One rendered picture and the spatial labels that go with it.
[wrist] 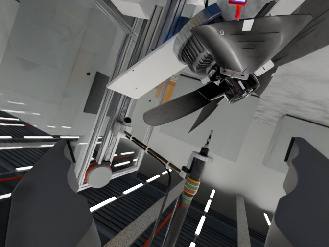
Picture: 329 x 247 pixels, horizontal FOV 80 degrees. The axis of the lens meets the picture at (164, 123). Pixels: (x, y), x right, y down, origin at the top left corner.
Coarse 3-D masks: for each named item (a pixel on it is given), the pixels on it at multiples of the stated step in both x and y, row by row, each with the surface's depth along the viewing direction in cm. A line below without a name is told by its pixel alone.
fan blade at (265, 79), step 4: (272, 68) 88; (276, 68) 91; (268, 72) 87; (272, 72) 90; (256, 76) 80; (260, 76) 83; (264, 76) 85; (268, 76) 88; (272, 76) 93; (260, 80) 84; (264, 80) 87; (268, 80) 91; (260, 84) 86; (264, 84) 90; (260, 88) 89; (264, 88) 94; (256, 92) 87; (260, 92) 93
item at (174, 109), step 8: (184, 96) 74; (192, 96) 72; (200, 96) 71; (168, 104) 73; (176, 104) 71; (184, 104) 69; (192, 104) 67; (200, 104) 66; (152, 112) 72; (160, 112) 70; (168, 112) 67; (176, 112) 65; (184, 112) 63; (192, 112) 62; (144, 120) 68; (152, 120) 65; (160, 120) 62; (168, 120) 60
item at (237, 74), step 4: (220, 68) 62; (220, 72) 65; (224, 72) 64; (228, 72) 63; (232, 72) 62; (236, 72) 61; (240, 72) 60; (236, 76) 64; (240, 76) 63; (244, 76) 62; (248, 76) 61
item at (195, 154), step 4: (192, 152) 63; (196, 152) 63; (192, 156) 65; (196, 156) 61; (200, 156) 60; (204, 156) 61; (208, 156) 64; (188, 160) 66; (192, 160) 64; (204, 160) 60; (208, 160) 60; (212, 160) 62; (188, 164) 65; (192, 164) 65; (184, 168) 66; (188, 168) 65; (180, 172) 67; (184, 172) 66; (188, 172) 65; (184, 176) 65
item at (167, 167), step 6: (138, 144) 95; (144, 150) 90; (162, 162) 78; (168, 162) 74; (168, 168) 75; (168, 174) 73; (168, 180) 72; (168, 186) 72; (168, 192) 72; (162, 204) 72; (162, 210) 72; (156, 222) 72; (156, 228) 72; (150, 240) 72
